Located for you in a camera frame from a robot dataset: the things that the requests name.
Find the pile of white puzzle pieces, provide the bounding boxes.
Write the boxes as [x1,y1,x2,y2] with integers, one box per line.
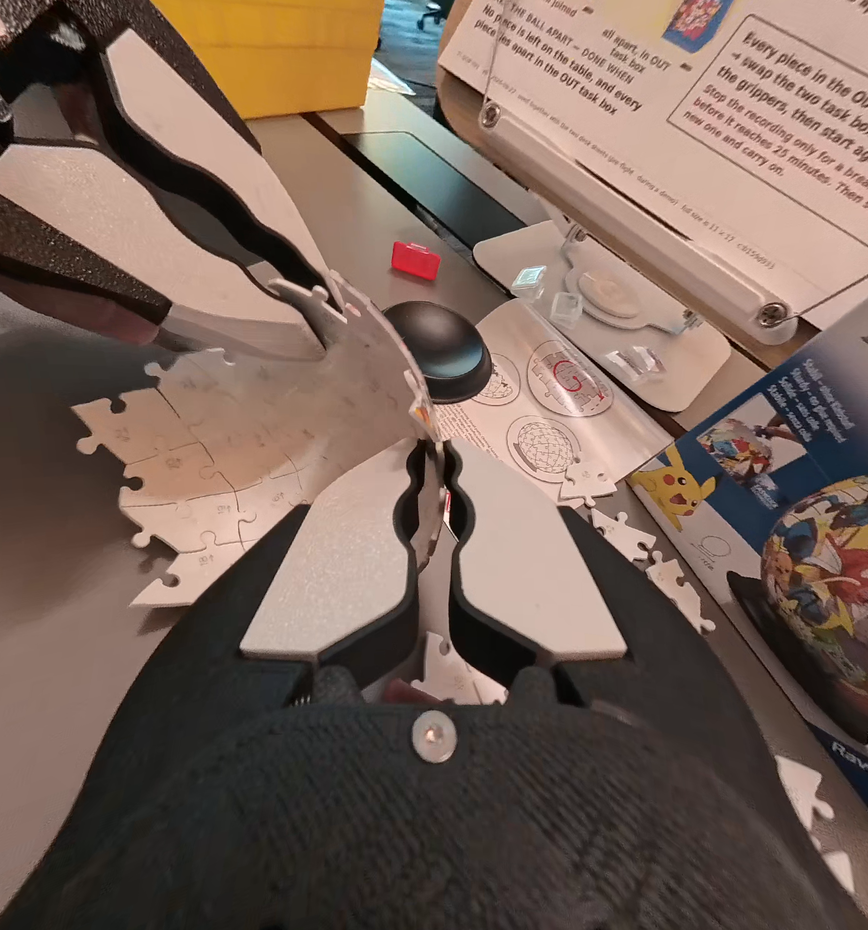
[411,465,858,896]

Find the person's left hand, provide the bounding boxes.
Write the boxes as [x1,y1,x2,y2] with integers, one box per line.
[0,263,182,351]

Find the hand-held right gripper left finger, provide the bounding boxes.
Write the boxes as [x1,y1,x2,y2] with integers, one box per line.
[240,436,435,662]

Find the black round ball stand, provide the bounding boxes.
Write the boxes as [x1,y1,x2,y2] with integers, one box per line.
[382,301,493,405]

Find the partly built puzzle ball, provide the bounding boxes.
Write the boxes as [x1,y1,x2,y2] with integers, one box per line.
[71,275,455,610]

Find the red plastic object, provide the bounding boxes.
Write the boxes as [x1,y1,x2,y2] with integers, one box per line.
[392,241,442,279]

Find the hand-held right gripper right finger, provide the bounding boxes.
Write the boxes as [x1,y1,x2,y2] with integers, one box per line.
[441,437,628,666]

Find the yellow plastic bin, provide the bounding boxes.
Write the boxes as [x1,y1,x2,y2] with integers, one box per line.
[151,0,384,121]

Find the dark desk hatch panel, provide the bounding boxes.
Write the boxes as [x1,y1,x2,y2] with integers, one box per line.
[340,129,529,244]

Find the laminated instruction sheet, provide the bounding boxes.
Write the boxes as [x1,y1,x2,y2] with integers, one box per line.
[437,0,868,346]

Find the blue puzzle box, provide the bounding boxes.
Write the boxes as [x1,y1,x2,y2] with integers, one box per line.
[626,276,868,833]

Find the paper puzzle leaflet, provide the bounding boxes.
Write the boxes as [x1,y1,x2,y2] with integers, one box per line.
[434,298,675,510]

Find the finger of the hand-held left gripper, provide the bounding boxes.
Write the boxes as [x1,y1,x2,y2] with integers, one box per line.
[102,28,346,315]
[0,140,328,362]

